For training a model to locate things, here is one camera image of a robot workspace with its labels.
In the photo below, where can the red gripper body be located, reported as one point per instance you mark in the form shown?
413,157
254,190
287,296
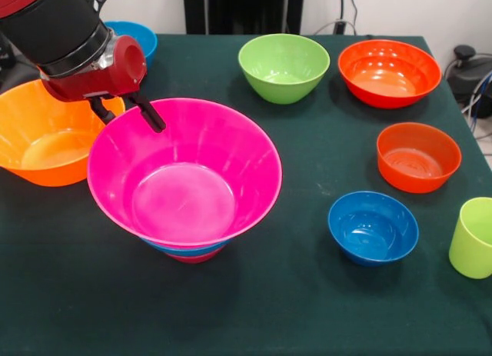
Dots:
123,69

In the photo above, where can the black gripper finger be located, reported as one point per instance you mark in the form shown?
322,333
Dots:
150,115
103,112

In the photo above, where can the large pink plastic bowl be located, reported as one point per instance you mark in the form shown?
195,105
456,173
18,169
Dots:
184,187

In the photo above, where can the light blue plastic bowl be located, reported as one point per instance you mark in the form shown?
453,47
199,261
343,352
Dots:
148,37
184,250

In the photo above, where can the small crimson red bowl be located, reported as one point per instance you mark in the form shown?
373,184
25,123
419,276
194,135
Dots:
196,258

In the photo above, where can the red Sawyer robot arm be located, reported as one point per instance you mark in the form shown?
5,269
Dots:
50,25

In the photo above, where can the large orange plastic bowl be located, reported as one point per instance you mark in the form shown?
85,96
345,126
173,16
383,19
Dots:
38,148

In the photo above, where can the dark grey floor equipment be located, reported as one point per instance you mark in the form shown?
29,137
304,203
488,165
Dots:
9,73

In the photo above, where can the lime green plastic bowl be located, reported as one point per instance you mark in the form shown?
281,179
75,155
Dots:
284,64

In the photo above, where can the dark green tablecloth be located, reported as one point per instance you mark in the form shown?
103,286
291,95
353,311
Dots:
230,294

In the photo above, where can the wide red-orange plastic bowl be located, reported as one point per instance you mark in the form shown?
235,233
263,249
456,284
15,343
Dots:
388,71

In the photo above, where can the small dark blue bowl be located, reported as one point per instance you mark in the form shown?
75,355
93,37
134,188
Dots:
373,229

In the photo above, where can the small red-orange plastic bowl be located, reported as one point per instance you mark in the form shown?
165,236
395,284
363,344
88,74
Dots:
419,160

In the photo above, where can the black round floor stand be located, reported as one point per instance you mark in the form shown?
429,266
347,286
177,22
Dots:
467,75

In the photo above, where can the lime green plastic cup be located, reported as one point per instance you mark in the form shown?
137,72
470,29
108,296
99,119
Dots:
473,248

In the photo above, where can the black pedestal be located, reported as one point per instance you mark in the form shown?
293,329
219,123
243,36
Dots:
246,10

